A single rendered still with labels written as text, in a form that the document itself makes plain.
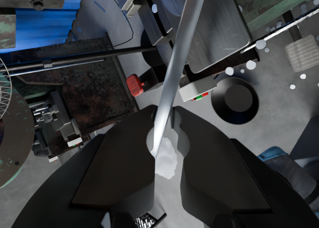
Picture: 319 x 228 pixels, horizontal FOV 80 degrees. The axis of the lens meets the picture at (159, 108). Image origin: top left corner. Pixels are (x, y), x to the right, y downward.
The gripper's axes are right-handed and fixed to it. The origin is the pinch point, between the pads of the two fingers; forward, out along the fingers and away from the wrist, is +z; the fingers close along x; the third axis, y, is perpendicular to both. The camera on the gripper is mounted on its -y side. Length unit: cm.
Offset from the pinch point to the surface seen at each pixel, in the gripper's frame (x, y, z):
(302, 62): 59, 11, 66
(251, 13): 20.2, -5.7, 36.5
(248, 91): 54, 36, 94
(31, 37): -156, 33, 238
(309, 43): 59, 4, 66
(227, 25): 11.8, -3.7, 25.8
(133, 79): -8, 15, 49
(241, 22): 13.5, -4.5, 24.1
